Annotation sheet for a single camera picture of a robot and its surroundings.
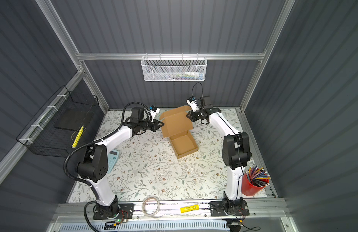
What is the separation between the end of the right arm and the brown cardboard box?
0.02m

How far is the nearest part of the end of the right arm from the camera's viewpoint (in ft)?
2.34

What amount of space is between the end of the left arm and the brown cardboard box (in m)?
0.08

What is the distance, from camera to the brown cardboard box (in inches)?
35.8

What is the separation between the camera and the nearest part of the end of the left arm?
28.0 inches
